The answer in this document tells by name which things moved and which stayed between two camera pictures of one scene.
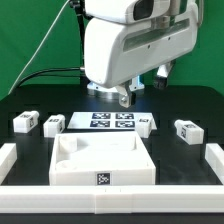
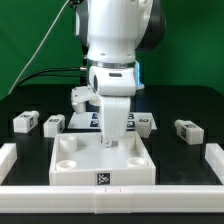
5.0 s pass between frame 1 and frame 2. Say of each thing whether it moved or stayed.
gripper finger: moved
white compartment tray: stayed
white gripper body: moved
